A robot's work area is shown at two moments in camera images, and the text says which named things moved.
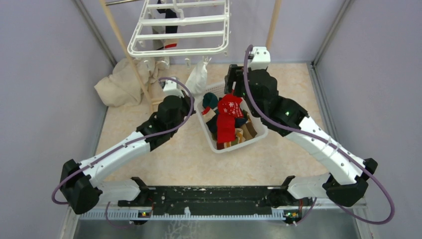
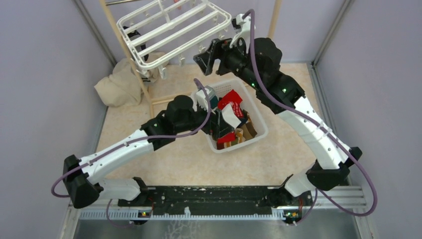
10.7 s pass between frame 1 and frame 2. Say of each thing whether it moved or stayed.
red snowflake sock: stayed
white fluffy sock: moved
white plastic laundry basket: stayed
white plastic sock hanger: moved
